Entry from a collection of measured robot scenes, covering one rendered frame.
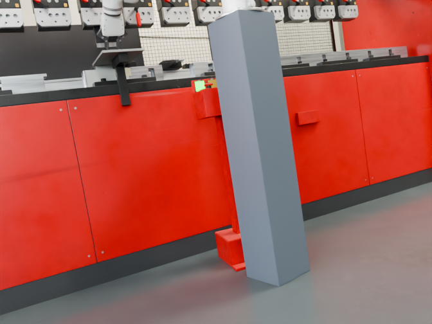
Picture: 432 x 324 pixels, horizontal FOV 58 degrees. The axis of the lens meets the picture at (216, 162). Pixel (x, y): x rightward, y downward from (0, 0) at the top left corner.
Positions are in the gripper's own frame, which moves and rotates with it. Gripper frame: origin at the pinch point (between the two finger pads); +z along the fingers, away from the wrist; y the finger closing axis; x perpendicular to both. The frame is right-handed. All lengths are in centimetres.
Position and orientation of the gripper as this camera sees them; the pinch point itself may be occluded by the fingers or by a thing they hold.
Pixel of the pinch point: (112, 45)
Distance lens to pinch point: 197.5
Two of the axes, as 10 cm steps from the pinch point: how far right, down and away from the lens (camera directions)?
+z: -1.6, 7.5, 6.4
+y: -8.8, 1.8, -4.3
